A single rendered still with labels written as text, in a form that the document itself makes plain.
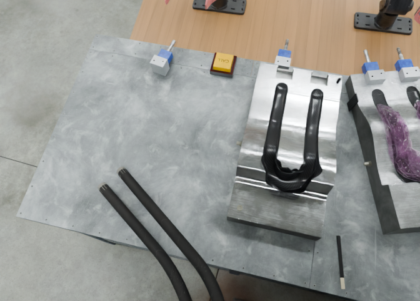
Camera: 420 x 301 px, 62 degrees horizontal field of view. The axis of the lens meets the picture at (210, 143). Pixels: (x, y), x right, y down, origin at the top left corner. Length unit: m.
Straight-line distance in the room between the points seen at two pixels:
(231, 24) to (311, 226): 0.78
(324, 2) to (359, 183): 0.71
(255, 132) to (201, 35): 0.48
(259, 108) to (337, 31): 0.48
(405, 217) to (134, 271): 1.30
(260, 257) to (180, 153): 0.39
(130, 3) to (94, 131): 1.57
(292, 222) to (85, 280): 1.24
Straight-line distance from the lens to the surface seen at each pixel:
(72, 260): 2.01
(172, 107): 1.20
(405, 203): 1.06
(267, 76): 1.14
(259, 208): 1.01
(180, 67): 1.28
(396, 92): 1.26
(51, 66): 2.51
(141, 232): 1.02
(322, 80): 1.20
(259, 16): 1.41
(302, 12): 1.45
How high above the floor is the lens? 1.84
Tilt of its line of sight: 67 degrees down
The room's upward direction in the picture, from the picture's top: 7 degrees counter-clockwise
